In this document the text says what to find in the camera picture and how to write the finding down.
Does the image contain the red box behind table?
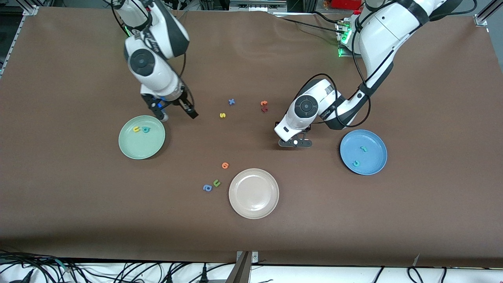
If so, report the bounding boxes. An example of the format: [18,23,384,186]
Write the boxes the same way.
[332,0,362,10]

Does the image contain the beige plate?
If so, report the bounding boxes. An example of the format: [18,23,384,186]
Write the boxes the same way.
[228,168,280,219]

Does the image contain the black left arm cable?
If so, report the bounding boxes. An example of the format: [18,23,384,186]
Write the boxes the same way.
[295,16,397,129]

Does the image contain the black base power cable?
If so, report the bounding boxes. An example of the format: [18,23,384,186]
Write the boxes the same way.
[280,17,341,34]
[312,11,356,26]

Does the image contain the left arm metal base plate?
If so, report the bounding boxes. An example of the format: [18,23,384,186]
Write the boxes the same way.
[336,20,364,58]

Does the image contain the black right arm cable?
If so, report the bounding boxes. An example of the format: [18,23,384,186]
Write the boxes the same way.
[111,0,195,110]

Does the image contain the silver table edge bracket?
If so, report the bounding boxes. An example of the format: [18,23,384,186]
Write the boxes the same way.
[236,251,259,264]

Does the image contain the brown table cover sheet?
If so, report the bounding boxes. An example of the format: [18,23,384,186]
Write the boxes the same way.
[0,6,503,268]

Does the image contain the tangled black floor cables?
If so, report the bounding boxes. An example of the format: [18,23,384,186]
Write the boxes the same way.
[0,250,83,283]

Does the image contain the grey device behind table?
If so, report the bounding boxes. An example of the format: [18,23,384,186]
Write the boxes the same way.
[230,0,287,12]

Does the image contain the aluminium beam under table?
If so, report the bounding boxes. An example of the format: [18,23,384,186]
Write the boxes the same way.
[225,252,252,283]

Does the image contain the light green plate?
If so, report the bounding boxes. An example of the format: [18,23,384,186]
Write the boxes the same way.
[118,115,166,160]

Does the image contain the looped black floor cable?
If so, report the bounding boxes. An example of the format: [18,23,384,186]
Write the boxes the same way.
[407,266,424,283]

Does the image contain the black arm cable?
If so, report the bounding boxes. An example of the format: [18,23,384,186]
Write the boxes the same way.
[295,16,397,129]
[111,0,195,110]

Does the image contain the blue plate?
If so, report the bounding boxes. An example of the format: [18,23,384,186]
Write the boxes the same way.
[340,129,388,176]

